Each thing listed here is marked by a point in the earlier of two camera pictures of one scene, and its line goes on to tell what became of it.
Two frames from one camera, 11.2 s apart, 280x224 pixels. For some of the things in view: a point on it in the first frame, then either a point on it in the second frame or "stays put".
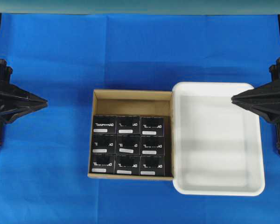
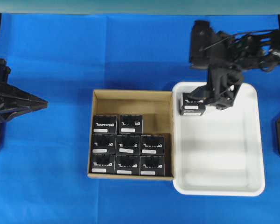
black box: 151,145 stays put
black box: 151,126 → 194,102
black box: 104,124 stays put
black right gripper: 276,94 → 223,79
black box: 103,144 stays put
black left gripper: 5,99 stays put
